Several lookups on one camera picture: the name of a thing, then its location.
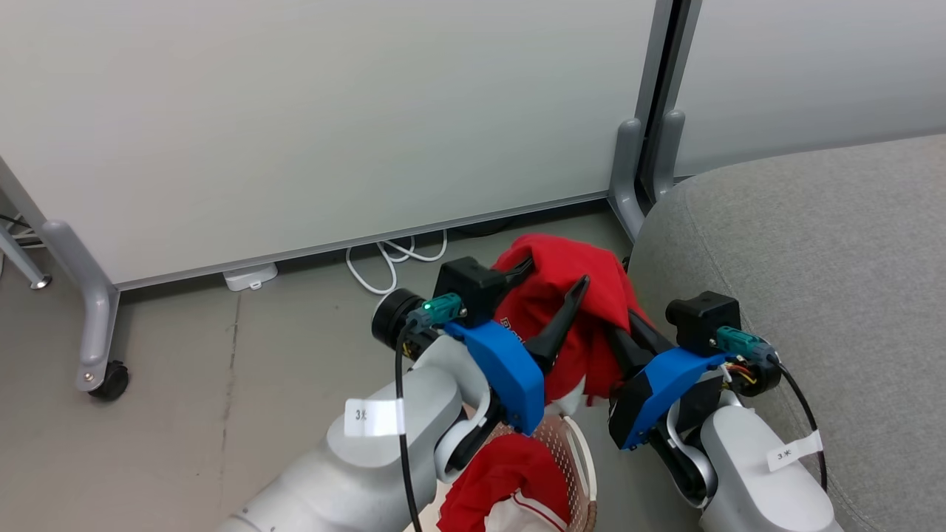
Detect grey partition leg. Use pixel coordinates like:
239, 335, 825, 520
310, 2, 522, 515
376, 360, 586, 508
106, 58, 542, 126
608, 118, 653, 242
654, 109, 686, 200
41, 220, 120, 392

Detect looped white floor cable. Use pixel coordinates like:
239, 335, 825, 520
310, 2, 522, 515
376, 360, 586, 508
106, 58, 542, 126
346, 229, 449, 296

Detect small white floor adapter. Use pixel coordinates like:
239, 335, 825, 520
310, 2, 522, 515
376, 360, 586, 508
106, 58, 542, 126
223, 262, 279, 292

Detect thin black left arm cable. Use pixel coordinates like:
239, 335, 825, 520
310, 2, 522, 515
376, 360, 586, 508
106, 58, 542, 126
395, 318, 423, 532

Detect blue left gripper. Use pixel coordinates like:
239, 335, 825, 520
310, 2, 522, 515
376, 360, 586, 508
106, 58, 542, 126
443, 257, 591, 435

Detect white partition panel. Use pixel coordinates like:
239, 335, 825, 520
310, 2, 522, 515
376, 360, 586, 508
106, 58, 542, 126
669, 0, 946, 178
0, 0, 659, 289

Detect black floor cables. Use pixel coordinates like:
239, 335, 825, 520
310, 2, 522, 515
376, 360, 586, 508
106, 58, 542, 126
0, 213, 32, 248

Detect cream perforated laundry basket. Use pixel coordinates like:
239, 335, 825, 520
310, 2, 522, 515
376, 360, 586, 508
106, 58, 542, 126
436, 414, 598, 532

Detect slanted grey table leg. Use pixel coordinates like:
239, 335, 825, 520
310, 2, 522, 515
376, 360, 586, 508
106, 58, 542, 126
0, 222, 52, 290

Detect plain red garment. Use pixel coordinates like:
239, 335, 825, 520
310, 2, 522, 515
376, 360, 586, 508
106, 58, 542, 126
491, 233, 655, 407

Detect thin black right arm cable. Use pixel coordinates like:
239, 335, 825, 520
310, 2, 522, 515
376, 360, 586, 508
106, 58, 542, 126
769, 355, 828, 492

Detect grey fabric sofa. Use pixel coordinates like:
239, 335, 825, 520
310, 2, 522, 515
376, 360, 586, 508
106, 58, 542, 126
627, 133, 946, 532

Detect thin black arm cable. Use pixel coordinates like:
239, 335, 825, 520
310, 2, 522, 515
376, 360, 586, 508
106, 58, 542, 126
395, 318, 423, 532
769, 355, 828, 492

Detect black caster wheel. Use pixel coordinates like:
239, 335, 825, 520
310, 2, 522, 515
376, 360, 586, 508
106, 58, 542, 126
89, 361, 130, 402

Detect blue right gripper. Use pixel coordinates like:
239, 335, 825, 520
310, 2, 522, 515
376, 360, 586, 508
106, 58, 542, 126
608, 310, 729, 451

